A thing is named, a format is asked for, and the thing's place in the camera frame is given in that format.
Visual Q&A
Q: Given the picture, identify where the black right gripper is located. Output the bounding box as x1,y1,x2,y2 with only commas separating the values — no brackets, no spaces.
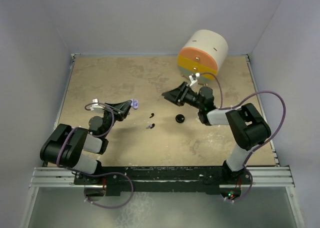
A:
162,82,204,111

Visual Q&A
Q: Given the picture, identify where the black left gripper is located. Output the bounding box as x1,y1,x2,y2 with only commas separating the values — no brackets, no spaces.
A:
101,100,132,138

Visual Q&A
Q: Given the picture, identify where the purple round earbud charging case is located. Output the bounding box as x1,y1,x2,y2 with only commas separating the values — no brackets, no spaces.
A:
131,99,139,110

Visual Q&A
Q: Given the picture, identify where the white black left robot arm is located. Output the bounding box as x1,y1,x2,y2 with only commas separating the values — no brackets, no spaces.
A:
40,99,139,184

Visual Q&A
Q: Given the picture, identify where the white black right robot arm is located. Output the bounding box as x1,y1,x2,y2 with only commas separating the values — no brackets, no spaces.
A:
162,82,271,184

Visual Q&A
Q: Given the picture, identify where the black purple earbud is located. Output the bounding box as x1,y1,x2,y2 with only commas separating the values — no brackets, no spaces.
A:
147,123,155,129

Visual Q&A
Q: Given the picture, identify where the cylindrical three-drawer storage box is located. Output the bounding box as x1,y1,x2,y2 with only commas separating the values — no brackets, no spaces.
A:
177,29,229,84

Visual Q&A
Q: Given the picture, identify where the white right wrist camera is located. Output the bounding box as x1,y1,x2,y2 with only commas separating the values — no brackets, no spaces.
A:
189,72,201,88

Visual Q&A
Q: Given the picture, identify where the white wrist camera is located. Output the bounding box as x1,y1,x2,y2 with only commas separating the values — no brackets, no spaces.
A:
189,72,201,88
89,98,104,112

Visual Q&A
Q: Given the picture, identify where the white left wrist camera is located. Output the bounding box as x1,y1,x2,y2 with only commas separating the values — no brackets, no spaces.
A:
89,98,104,112

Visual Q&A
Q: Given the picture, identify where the aluminium table frame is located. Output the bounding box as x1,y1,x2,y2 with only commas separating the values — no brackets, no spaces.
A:
29,56,296,228

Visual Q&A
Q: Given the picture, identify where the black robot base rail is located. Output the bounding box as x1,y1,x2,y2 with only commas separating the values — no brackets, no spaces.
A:
74,165,251,196

